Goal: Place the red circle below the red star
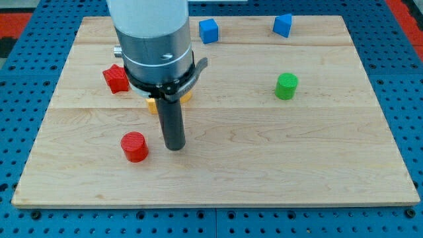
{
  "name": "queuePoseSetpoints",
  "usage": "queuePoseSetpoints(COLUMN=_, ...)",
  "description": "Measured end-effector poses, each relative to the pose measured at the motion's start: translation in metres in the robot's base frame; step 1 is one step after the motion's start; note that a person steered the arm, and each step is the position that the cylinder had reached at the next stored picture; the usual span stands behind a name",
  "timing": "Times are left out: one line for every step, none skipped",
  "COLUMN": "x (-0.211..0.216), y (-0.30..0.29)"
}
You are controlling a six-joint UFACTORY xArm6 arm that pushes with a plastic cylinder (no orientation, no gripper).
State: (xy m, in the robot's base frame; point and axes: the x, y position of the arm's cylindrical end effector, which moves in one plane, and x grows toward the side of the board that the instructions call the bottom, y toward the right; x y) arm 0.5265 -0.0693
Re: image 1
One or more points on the red star block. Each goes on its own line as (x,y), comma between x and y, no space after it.
(116,79)

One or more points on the wooden board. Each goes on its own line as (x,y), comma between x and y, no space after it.
(328,146)

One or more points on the red cylinder block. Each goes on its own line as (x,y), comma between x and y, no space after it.
(134,147)

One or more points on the blue cube block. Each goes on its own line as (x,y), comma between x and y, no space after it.
(208,31)

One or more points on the blue triangular block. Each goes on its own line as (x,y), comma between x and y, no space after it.
(282,25)

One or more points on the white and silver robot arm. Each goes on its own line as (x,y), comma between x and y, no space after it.
(156,49)

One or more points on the yellow block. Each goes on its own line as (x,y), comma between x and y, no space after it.
(152,108)

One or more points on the green cylinder block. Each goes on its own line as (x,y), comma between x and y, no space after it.
(286,86)

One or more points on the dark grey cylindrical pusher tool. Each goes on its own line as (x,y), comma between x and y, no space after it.
(172,125)

